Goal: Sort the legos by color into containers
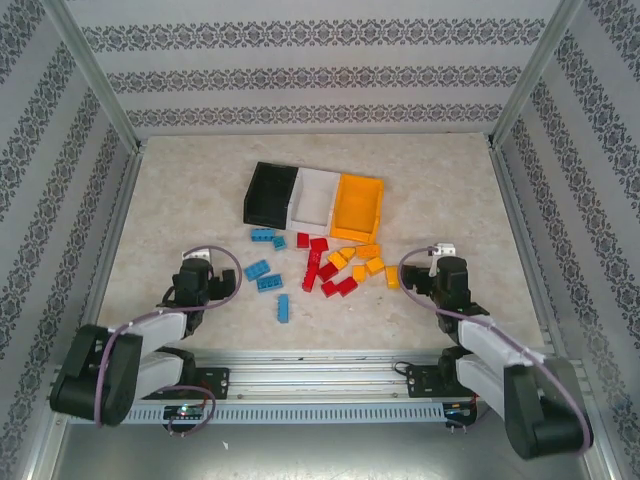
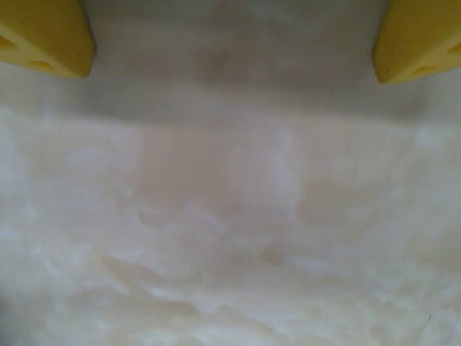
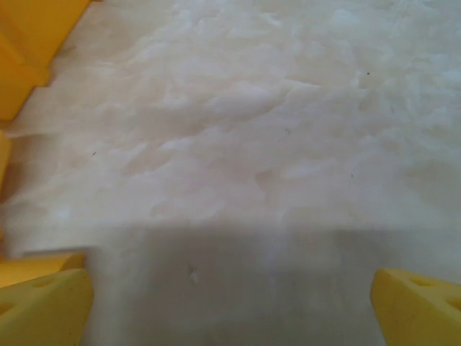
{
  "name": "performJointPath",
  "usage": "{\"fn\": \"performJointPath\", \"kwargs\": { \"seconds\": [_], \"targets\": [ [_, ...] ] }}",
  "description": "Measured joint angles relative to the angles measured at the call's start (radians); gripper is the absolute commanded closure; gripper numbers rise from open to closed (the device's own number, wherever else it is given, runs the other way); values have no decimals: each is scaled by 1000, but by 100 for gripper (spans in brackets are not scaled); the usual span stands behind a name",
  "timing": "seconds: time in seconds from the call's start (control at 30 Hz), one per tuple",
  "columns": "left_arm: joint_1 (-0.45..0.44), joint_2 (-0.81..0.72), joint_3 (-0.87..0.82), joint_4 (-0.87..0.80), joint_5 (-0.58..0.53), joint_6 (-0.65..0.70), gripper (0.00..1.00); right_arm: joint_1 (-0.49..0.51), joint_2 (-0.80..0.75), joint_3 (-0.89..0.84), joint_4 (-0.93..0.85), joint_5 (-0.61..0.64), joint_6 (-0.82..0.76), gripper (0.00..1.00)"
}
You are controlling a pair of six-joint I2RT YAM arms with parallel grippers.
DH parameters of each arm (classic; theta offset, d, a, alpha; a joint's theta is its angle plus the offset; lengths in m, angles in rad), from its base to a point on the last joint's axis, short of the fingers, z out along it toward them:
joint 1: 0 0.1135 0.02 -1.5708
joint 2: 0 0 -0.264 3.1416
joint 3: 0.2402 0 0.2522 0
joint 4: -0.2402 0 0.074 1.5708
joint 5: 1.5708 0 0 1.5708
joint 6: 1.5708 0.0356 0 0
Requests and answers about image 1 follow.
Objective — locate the small red lego brick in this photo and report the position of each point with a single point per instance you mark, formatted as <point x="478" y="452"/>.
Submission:
<point x="303" y="240"/>

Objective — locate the aluminium side rail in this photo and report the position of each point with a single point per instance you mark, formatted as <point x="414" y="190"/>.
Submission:
<point x="107" y="250"/>
<point x="527" y="250"/>

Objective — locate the small blue lego brick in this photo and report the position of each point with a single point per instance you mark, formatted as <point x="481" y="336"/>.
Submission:
<point x="280" y="243"/>

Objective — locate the white plastic bin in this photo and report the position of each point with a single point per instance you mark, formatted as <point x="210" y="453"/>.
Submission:
<point x="312" y="202"/>

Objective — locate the black plastic bin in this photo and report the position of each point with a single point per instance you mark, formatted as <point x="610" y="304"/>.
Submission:
<point x="267" y="197"/>

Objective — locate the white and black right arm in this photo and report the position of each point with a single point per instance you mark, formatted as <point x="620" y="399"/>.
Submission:
<point x="480" y="340"/>

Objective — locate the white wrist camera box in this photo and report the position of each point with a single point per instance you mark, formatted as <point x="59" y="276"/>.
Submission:
<point x="445" y="249"/>
<point x="196" y="254"/>

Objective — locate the yellow plastic bin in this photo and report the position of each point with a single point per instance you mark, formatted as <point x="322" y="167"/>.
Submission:
<point x="356" y="207"/>

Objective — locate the aluminium frame post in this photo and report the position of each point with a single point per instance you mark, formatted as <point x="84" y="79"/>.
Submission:
<point x="95" y="70"/>
<point x="535" y="70"/>

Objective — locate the small circuit board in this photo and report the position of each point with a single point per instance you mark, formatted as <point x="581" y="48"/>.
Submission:
<point x="457" y="410"/>
<point x="184" y="412"/>

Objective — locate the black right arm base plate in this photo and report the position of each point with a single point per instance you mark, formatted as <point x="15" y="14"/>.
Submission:
<point x="425" y="382"/>

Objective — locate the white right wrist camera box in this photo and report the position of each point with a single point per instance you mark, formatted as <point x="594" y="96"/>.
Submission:
<point x="445" y="249"/>

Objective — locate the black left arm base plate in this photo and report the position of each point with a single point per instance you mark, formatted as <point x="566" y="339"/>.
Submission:
<point x="212" y="382"/>

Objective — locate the grey metal sheet panel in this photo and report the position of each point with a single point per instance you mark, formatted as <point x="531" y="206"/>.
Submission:
<point x="320" y="455"/>

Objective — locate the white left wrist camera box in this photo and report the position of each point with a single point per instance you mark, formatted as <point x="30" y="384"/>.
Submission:
<point x="196" y="254"/>

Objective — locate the long narrow blue lego brick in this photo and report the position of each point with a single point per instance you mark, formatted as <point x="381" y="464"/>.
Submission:
<point x="283" y="308"/>

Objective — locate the aluminium mounting rail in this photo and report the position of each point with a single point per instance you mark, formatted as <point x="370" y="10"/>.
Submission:
<point x="320" y="380"/>

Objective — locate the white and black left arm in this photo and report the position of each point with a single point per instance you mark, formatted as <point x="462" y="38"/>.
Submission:
<point x="160" y="325"/>

